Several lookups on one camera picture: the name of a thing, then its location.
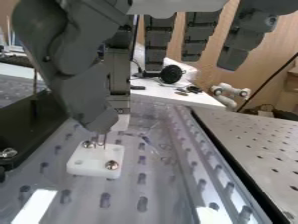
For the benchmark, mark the clear box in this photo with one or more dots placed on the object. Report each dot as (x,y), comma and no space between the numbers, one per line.
(200,166)

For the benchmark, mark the small white jointed device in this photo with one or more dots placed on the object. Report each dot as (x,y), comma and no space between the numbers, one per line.
(228,93)

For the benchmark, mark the white desk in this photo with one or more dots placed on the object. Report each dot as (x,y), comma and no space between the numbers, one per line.
(176,96)

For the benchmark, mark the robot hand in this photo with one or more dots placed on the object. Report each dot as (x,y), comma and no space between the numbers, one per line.
(74,60)

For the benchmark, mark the black plate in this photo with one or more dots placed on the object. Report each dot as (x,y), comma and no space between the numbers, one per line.
(21,128)

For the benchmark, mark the white square block with screws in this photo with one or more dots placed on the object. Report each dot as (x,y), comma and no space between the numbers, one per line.
(94,163)

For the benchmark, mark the black headphones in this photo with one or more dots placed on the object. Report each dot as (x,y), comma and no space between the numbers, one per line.
(171,74)

